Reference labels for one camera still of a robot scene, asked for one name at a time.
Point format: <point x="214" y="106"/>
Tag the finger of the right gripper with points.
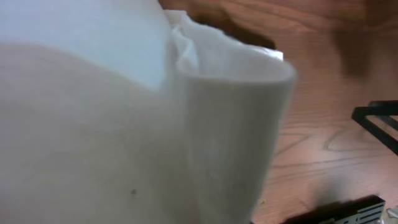
<point x="379" y="118"/>

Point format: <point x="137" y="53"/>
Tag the white Mr Robot t-shirt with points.
<point x="124" y="112"/>

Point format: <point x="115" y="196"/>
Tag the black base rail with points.
<point x="364" y="210"/>

